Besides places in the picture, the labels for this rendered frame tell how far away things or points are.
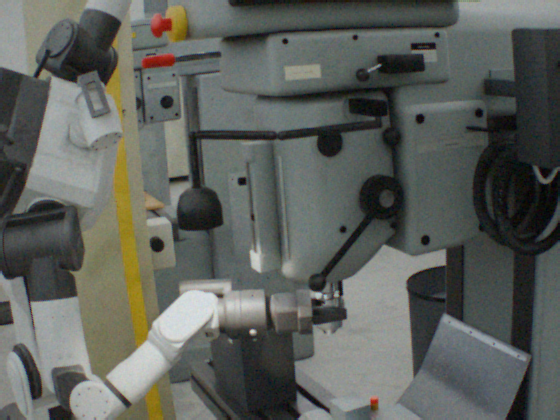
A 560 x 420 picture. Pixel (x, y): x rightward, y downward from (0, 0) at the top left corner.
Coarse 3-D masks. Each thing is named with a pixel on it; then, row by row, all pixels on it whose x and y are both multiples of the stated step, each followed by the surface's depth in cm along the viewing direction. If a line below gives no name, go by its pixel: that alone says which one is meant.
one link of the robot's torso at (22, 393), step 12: (12, 360) 169; (12, 372) 169; (24, 372) 166; (12, 384) 172; (24, 384) 167; (24, 396) 168; (48, 396) 177; (24, 408) 169; (36, 408) 170; (48, 408) 176; (60, 408) 179
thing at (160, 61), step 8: (152, 56) 128; (160, 56) 128; (168, 56) 128; (176, 56) 129; (184, 56) 129; (192, 56) 130; (200, 56) 131; (208, 56) 131; (216, 56) 132; (144, 64) 127; (152, 64) 127; (160, 64) 128; (168, 64) 128
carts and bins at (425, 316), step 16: (432, 272) 354; (416, 288) 349; (432, 288) 355; (416, 304) 325; (432, 304) 317; (416, 320) 327; (432, 320) 319; (416, 336) 330; (432, 336) 321; (416, 352) 333; (416, 368) 336
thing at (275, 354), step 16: (224, 336) 170; (272, 336) 163; (288, 336) 164; (224, 352) 172; (240, 352) 161; (256, 352) 162; (272, 352) 163; (288, 352) 165; (224, 368) 174; (240, 368) 163; (256, 368) 163; (272, 368) 164; (288, 368) 166; (224, 384) 177; (240, 384) 165; (256, 384) 163; (272, 384) 165; (288, 384) 166; (240, 400) 167; (256, 400) 164; (272, 400) 166; (288, 400) 167
